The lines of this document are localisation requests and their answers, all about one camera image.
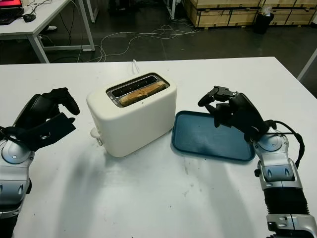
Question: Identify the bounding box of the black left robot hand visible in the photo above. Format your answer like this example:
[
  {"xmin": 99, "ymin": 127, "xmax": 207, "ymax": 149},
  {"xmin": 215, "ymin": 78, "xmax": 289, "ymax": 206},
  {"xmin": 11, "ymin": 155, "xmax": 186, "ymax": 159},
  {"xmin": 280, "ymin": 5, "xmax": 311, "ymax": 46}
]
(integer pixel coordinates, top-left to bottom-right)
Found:
[{"xmin": 14, "ymin": 86, "xmax": 80, "ymax": 130}]

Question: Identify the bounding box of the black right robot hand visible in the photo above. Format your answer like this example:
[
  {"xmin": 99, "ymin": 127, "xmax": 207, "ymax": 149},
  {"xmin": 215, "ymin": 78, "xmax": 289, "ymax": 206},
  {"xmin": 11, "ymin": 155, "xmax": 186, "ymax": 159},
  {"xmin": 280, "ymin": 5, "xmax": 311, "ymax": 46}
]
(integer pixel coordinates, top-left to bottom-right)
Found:
[{"xmin": 197, "ymin": 85, "xmax": 269, "ymax": 144}]

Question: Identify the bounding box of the toasted bread slice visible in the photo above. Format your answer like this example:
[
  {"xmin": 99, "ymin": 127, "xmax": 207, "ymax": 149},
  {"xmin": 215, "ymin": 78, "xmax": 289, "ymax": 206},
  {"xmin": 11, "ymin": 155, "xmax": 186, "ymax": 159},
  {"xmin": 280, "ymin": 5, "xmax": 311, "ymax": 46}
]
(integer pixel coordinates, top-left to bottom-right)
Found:
[{"xmin": 119, "ymin": 83, "xmax": 167, "ymax": 107}]

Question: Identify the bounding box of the cream two-slot toaster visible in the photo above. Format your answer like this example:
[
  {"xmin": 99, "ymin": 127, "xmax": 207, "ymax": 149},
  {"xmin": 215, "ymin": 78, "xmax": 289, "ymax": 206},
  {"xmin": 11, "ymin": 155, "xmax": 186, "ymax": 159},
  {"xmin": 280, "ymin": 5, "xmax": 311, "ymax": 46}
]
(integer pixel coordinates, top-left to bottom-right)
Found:
[{"xmin": 86, "ymin": 71, "xmax": 178, "ymax": 158}]

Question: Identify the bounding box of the dark blue plastic tray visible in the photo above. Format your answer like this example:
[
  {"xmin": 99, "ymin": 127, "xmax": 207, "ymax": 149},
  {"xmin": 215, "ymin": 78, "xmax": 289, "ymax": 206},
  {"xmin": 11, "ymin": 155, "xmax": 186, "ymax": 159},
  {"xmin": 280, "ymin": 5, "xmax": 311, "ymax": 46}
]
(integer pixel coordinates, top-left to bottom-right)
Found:
[{"xmin": 170, "ymin": 110, "xmax": 256, "ymax": 162}]

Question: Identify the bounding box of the white table leg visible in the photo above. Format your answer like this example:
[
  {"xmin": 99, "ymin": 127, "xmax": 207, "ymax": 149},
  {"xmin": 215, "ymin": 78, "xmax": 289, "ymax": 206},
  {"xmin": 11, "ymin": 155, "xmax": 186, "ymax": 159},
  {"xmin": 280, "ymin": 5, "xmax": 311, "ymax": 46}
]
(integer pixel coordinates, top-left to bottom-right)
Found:
[{"xmin": 297, "ymin": 48, "xmax": 317, "ymax": 80}]

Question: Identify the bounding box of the black trash bin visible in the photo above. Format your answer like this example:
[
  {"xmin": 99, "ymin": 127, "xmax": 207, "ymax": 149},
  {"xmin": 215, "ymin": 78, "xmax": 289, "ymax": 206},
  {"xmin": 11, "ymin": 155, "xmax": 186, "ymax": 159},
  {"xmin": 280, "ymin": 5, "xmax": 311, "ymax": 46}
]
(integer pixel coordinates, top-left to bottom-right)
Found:
[{"xmin": 253, "ymin": 13, "xmax": 274, "ymax": 35}]

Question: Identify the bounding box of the white office desk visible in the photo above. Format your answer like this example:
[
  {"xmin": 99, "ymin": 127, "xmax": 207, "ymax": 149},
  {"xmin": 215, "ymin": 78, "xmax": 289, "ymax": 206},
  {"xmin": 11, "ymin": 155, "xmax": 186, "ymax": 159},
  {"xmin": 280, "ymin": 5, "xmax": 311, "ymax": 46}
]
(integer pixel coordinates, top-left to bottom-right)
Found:
[{"xmin": 0, "ymin": 0, "xmax": 96, "ymax": 64}]

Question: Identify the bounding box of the large wooden crate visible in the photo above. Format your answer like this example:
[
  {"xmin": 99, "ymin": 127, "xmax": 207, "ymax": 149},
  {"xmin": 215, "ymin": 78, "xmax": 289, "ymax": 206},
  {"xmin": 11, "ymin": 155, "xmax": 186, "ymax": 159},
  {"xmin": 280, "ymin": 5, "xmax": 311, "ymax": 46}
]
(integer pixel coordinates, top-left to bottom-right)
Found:
[{"xmin": 184, "ymin": 0, "xmax": 263, "ymax": 28}]

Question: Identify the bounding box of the black laptop with red screen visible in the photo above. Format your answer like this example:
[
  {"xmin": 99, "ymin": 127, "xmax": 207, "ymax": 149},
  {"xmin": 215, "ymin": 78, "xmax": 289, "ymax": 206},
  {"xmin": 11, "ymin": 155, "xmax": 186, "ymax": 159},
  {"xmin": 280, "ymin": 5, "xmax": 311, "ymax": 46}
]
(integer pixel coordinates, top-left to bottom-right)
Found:
[{"xmin": 0, "ymin": 0, "xmax": 25, "ymax": 25}]

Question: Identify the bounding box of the wooden crate with panels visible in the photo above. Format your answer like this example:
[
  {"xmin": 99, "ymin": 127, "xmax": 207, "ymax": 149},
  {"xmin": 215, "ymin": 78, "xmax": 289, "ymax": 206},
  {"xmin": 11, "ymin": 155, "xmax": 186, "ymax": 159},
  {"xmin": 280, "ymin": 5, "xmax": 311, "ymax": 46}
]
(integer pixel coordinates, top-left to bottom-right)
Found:
[{"xmin": 260, "ymin": 0, "xmax": 317, "ymax": 25}]

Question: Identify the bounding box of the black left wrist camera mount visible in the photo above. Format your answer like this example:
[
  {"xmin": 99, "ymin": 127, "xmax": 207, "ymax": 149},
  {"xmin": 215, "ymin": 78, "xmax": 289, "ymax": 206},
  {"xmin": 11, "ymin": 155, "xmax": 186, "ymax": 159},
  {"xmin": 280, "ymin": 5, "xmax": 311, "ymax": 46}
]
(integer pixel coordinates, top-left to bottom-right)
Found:
[{"xmin": 4, "ymin": 113, "xmax": 76, "ymax": 152}]

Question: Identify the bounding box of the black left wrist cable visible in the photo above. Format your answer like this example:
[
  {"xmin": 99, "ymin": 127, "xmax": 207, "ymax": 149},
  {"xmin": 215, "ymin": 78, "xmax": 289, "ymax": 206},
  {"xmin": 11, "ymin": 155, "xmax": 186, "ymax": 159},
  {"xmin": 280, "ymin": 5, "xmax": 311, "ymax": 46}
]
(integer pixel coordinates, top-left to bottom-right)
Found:
[{"xmin": 0, "ymin": 125, "xmax": 18, "ymax": 143}]

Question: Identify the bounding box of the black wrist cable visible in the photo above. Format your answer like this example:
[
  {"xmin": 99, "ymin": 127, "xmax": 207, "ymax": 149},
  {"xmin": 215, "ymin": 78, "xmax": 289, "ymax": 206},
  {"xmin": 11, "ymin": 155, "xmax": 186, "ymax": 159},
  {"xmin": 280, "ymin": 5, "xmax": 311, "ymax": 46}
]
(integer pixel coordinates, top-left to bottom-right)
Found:
[
  {"xmin": 264, "ymin": 119, "xmax": 306, "ymax": 172},
  {"xmin": 0, "ymin": 125, "xmax": 18, "ymax": 143}
]

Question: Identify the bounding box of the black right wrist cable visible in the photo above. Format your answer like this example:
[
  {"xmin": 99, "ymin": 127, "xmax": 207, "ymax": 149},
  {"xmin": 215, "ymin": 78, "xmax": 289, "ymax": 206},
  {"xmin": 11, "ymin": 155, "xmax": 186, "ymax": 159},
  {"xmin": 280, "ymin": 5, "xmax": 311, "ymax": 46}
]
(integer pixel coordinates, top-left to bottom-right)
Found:
[{"xmin": 264, "ymin": 119, "xmax": 306, "ymax": 172}]

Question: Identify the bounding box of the white desk frame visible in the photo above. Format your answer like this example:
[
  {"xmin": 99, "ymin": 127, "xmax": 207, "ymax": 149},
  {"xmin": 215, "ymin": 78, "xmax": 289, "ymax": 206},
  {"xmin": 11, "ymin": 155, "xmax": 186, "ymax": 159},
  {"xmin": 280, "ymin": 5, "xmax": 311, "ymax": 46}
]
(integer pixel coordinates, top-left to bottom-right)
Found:
[{"xmin": 165, "ymin": 0, "xmax": 178, "ymax": 20}]

